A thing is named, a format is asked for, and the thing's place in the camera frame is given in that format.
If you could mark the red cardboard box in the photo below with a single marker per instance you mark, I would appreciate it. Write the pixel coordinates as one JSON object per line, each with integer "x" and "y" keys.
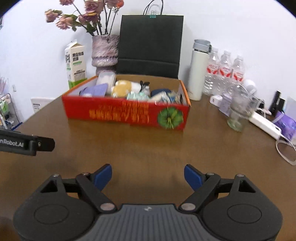
{"x": 168, "y": 116}

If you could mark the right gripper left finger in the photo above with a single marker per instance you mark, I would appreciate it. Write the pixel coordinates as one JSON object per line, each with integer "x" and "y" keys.
{"x": 80, "y": 194}

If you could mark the beige tape roll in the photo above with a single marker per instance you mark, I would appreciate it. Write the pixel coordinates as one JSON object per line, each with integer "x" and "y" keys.
{"x": 160, "y": 97}

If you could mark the yellow white plush toy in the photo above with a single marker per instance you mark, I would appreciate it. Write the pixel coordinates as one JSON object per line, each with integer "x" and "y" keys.
{"x": 123, "y": 87}

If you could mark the water bottle left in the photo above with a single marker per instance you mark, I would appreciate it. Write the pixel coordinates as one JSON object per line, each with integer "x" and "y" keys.
{"x": 211, "y": 72}

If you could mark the white thermos bottle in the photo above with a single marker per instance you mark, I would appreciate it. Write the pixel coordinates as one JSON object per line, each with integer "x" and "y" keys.
{"x": 199, "y": 63}

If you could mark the dried pink flowers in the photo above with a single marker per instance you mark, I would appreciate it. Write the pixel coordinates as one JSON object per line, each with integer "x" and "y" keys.
{"x": 97, "y": 19}

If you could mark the purple tissue pack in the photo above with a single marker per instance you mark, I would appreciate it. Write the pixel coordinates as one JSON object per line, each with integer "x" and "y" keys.
{"x": 286, "y": 124}

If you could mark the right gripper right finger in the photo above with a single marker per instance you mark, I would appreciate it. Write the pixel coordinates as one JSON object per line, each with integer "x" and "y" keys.
{"x": 206, "y": 189}

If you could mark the white wall box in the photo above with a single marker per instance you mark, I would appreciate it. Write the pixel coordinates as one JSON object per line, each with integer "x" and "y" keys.
{"x": 40, "y": 102}

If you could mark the white power strip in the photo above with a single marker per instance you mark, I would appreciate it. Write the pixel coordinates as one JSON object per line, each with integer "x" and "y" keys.
{"x": 265, "y": 125}

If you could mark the black paper bag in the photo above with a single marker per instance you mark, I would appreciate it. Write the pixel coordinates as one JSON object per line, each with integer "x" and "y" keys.
{"x": 150, "y": 44}

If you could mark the clear glass cup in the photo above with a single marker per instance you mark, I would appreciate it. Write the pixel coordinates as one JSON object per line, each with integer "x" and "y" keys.
{"x": 242, "y": 107}

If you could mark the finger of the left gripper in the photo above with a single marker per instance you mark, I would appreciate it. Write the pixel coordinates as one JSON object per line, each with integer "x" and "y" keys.
{"x": 44, "y": 144}

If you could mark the purple ceramic vase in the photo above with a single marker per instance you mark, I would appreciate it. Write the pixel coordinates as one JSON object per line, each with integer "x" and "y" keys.
{"x": 105, "y": 53}

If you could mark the iridescent mesh ball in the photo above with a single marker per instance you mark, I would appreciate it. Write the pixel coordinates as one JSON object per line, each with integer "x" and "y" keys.
{"x": 141, "y": 96}

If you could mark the water bottle middle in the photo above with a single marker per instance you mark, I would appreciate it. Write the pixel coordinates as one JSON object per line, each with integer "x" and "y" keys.
{"x": 224, "y": 72}

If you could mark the purple knitted cloth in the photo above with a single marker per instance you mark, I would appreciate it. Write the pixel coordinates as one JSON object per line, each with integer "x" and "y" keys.
{"x": 95, "y": 91}

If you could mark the milk carton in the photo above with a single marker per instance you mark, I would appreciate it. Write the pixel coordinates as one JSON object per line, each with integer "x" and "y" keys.
{"x": 75, "y": 63}

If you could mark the navy blue pouch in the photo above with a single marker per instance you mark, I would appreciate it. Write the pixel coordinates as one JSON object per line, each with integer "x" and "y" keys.
{"x": 157, "y": 91}

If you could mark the water bottle right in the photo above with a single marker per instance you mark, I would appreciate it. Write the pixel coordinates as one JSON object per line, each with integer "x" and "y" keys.
{"x": 238, "y": 69}

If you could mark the white power adapter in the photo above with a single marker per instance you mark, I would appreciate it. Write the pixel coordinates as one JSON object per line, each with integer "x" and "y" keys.
{"x": 216, "y": 100}

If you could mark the water bottle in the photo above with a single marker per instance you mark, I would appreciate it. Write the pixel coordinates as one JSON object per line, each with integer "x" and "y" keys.
{"x": 224, "y": 72}
{"x": 238, "y": 69}
{"x": 211, "y": 72}

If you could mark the translucent plastic box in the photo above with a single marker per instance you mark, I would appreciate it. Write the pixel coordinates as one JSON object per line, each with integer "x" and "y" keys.
{"x": 107, "y": 77}

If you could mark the metal wire rack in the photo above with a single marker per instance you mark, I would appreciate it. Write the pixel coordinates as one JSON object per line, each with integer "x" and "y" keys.
{"x": 9, "y": 118}

